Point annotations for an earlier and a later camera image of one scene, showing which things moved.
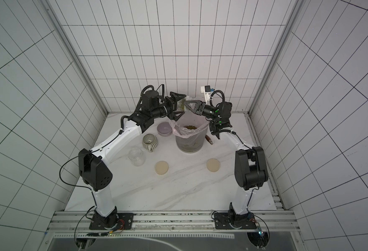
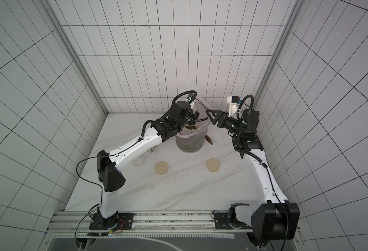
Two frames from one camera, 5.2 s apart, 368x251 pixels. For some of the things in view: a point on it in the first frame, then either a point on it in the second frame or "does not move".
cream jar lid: x=161 y=167 does not move
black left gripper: x=174 y=108 to x=194 y=117
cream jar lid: x=213 y=164 does not move
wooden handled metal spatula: x=208 y=139 does not move
